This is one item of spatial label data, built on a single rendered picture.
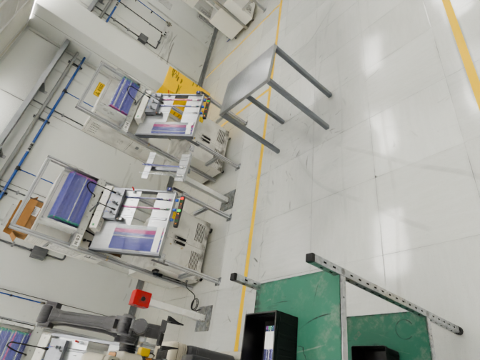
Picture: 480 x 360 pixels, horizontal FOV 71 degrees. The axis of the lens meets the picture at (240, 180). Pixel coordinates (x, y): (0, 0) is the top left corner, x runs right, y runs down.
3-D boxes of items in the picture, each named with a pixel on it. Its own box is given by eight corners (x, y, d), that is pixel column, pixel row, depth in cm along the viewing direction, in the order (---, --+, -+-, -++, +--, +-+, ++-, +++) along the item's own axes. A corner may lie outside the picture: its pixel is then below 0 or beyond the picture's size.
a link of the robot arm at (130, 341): (49, 306, 166) (40, 327, 161) (43, 300, 155) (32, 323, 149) (141, 323, 172) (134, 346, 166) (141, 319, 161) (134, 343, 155)
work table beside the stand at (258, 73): (329, 128, 317) (267, 78, 279) (277, 153, 369) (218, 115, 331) (331, 93, 339) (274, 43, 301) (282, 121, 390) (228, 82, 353)
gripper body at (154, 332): (166, 320, 151) (149, 316, 150) (160, 345, 145) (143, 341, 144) (166, 322, 156) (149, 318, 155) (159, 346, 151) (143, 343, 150)
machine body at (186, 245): (214, 225, 406) (170, 204, 377) (203, 283, 368) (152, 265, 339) (186, 238, 451) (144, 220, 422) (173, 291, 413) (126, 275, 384)
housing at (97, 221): (118, 192, 366) (113, 185, 354) (102, 234, 339) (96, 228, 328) (111, 192, 367) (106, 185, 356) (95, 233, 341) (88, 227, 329)
